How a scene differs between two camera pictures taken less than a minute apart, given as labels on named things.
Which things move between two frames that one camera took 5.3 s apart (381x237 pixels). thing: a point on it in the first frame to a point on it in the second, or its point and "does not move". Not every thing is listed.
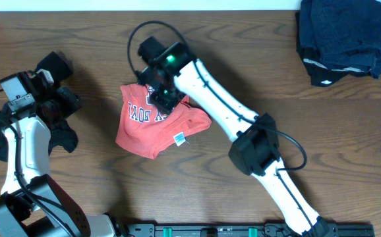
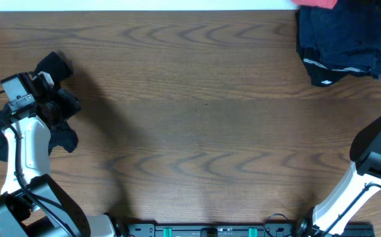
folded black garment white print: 320,74 does not move
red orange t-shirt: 146,130 to 328,4
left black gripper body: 60,106 does not move
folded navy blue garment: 352,34 does not move
